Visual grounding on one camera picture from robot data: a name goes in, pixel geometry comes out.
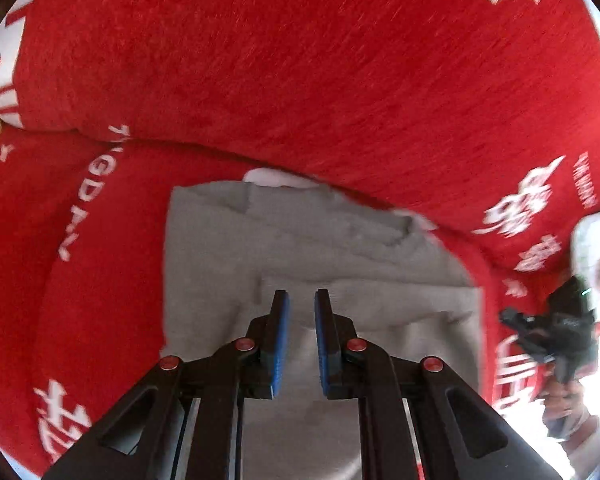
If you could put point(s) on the person's right hand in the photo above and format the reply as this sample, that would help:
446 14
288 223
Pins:
565 402

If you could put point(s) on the white and green printed cloth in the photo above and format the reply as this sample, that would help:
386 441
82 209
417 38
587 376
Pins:
597 260

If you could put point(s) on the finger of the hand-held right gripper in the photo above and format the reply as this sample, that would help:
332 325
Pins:
522 321
537 351

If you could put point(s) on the red printed bolster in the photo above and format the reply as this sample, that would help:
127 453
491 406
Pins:
280 60

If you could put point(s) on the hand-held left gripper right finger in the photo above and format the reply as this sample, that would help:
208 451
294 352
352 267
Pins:
324 345

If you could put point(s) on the grey knit sweater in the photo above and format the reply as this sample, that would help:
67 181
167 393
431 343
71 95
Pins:
210 260

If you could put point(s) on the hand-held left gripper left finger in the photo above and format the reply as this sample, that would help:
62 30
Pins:
279 345

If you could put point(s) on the red printed blanket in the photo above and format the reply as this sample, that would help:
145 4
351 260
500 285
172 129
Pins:
105 260

